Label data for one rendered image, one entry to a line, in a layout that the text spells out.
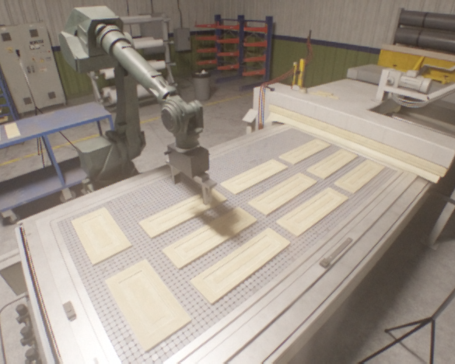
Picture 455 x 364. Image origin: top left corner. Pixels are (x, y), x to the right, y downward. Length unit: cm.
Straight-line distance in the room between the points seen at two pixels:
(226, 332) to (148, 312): 41
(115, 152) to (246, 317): 176
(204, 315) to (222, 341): 16
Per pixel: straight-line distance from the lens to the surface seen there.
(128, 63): 179
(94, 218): 217
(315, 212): 209
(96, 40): 205
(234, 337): 144
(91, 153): 250
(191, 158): 147
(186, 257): 172
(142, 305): 156
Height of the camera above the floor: 217
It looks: 34 degrees down
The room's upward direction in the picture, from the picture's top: straight up
